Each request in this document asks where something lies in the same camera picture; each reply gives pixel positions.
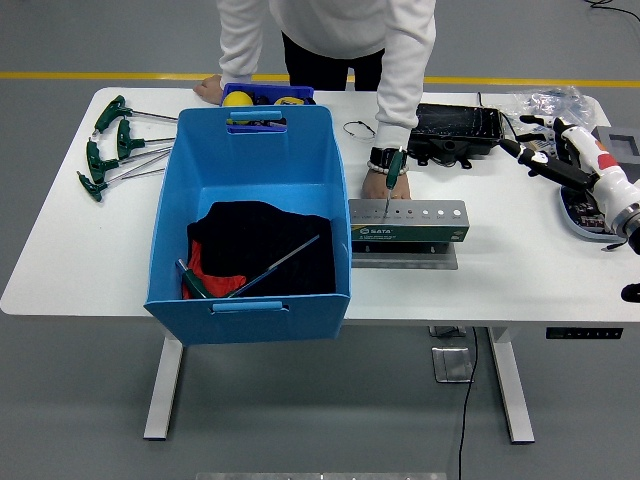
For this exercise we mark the white table leg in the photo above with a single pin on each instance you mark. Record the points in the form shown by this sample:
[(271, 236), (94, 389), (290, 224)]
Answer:
[(162, 390), (510, 390)]

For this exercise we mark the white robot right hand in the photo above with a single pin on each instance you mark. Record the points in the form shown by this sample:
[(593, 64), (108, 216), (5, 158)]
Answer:
[(600, 165)]

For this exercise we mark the yellow tape measure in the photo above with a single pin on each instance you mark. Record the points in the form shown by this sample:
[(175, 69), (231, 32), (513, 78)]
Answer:
[(290, 100)]

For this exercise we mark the small metal floor plate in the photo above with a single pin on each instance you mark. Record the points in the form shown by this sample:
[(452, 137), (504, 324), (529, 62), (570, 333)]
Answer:
[(447, 331)]

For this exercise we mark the black table control panel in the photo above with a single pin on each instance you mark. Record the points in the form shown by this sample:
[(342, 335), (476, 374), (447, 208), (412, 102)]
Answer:
[(585, 333)]

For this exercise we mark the orange cloth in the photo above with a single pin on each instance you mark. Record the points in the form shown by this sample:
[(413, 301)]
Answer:
[(220, 285)]

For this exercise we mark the grey foam block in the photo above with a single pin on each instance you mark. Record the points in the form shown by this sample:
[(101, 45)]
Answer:
[(625, 140)]

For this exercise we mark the yellow ball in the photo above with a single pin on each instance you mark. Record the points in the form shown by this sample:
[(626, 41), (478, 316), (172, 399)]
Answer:
[(239, 98)]

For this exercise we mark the person's right hand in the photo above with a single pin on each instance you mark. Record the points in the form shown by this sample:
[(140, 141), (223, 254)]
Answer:
[(210, 90)]

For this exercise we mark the light blue dish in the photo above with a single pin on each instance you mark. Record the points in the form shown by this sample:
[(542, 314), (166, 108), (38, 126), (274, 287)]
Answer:
[(567, 215)]

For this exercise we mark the small black object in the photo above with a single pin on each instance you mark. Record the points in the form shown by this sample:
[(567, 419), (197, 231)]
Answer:
[(264, 98)]

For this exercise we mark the dark electronic parts pile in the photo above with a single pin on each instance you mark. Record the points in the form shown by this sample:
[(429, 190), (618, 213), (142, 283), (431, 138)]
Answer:
[(582, 210)]

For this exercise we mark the small dark blue bin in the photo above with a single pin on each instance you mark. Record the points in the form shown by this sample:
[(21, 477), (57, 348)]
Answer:
[(300, 91)]

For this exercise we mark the person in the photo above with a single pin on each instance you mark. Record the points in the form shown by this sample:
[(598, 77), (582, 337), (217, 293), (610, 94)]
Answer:
[(340, 25)]

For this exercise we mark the black cloth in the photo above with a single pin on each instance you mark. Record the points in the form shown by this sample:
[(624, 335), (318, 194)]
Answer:
[(260, 230)]

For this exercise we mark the taped resistor strip bundle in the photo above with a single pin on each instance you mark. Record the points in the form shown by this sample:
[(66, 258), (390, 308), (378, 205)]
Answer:
[(540, 134)]

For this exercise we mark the square metal floor plate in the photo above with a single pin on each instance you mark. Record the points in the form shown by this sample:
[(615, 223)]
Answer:
[(452, 365)]

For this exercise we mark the black rectangular tray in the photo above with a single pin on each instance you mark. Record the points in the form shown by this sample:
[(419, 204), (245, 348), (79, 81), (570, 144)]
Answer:
[(460, 125)]

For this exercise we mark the green grey wrench holder rack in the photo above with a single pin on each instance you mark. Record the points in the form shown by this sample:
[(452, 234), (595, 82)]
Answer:
[(410, 234)]

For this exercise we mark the black wrist watch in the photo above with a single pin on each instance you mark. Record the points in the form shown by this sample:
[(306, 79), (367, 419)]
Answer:
[(381, 156)]

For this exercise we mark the person's left forearm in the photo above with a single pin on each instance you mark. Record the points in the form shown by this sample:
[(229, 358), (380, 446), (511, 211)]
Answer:
[(397, 100)]

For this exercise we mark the large blue plastic storage box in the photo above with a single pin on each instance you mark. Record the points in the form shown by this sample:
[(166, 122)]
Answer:
[(260, 155)]

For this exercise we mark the person's left hand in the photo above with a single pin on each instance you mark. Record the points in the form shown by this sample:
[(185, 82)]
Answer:
[(371, 186)]

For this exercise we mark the clear plastic bag of parts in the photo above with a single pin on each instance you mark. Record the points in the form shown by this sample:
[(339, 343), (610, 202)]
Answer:
[(550, 100)]

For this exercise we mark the person's right forearm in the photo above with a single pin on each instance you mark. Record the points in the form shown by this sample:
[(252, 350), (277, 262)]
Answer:
[(237, 55)]

